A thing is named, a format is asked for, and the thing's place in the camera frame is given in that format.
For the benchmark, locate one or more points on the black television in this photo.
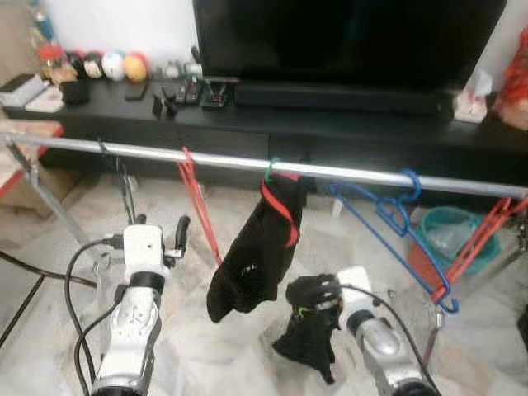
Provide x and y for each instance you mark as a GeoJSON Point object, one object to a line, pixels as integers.
{"type": "Point", "coordinates": [346, 41]}

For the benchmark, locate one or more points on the white egg toy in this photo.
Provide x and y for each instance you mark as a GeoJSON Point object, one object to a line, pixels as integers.
{"type": "Point", "coordinates": [113, 66]}

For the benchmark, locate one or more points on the silver metal clothes rack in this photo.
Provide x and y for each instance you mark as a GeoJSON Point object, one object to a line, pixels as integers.
{"type": "Point", "coordinates": [231, 162]}

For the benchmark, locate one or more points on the blue clothes hanger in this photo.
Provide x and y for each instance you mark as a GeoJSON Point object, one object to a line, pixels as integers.
{"type": "Point", "coordinates": [363, 219]}

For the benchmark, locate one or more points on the black wallet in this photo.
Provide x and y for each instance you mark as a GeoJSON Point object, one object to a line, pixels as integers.
{"type": "Point", "coordinates": [75, 91]}

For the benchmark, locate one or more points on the gold trophy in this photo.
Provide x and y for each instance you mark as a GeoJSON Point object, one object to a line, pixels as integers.
{"type": "Point", "coordinates": [41, 21]}

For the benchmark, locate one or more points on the red lid jar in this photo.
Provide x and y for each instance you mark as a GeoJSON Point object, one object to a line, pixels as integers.
{"type": "Point", "coordinates": [51, 64]}

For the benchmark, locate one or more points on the white box black lid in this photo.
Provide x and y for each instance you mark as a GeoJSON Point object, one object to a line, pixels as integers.
{"type": "Point", "coordinates": [21, 89]}

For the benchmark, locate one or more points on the thin red clothes hanger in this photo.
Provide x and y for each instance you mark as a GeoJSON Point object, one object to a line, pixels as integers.
{"type": "Point", "coordinates": [470, 247]}

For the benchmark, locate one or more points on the green mug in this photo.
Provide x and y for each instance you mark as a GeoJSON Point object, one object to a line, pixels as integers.
{"type": "Point", "coordinates": [194, 74]}

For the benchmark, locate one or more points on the black mouse toy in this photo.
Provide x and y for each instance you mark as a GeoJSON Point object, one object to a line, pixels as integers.
{"type": "Point", "coordinates": [94, 66]}

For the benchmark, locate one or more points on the white tissue pack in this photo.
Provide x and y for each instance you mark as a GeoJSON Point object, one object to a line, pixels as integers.
{"type": "Point", "coordinates": [473, 99]}

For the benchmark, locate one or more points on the black clothes hanger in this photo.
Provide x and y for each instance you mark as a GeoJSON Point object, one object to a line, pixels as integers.
{"type": "Point", "coordinates": [124, 177]}

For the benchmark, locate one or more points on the red hanger with green hook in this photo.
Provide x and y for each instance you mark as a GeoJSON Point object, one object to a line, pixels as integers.
{"type": "Point", "coordinates": [280, 210]}

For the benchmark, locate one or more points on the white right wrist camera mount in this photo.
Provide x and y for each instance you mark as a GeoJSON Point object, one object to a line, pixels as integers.
{"type": "Point", "coordinates": [355, 289]}

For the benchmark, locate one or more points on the black soundbar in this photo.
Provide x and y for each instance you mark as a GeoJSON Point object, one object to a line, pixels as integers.
{"type": "Point", "coordinates": [338, 97]}

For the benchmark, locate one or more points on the small black stand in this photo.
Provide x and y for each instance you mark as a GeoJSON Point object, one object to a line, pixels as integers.
{"type": "Point", "coordinates": [163, 103]}

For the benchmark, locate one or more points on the red plastic clothes hanger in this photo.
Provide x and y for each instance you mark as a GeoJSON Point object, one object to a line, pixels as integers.
{"type": "Point", "coordinates": [198, 198]}

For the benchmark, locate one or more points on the red doll figure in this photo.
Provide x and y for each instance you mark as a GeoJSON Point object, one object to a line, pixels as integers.
{"type": "Point", "coordinates": [516, 82]}

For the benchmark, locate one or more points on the red bin with teal bag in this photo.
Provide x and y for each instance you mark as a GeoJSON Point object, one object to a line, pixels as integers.
{"type": "Point", "coordinates": [445, 227]}

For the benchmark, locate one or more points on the small black display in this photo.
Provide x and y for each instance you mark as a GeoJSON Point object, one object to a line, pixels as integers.
{"type": "Point", "coordinates": [219, 93]}

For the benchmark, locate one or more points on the flat white box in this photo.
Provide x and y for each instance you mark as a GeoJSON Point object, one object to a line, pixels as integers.
{"type": "Point", "coordinates": [45, 101]}

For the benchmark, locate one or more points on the black phone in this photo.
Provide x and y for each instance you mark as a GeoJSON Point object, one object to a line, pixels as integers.
{"type": "Point", "coordinates": [138, 89]}

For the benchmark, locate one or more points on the black t-shirt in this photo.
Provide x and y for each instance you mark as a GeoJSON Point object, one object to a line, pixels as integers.
{"type": "Point", "coordinates": [256, 264]}
{"type": "Point", "coordinates": [309, 338]}

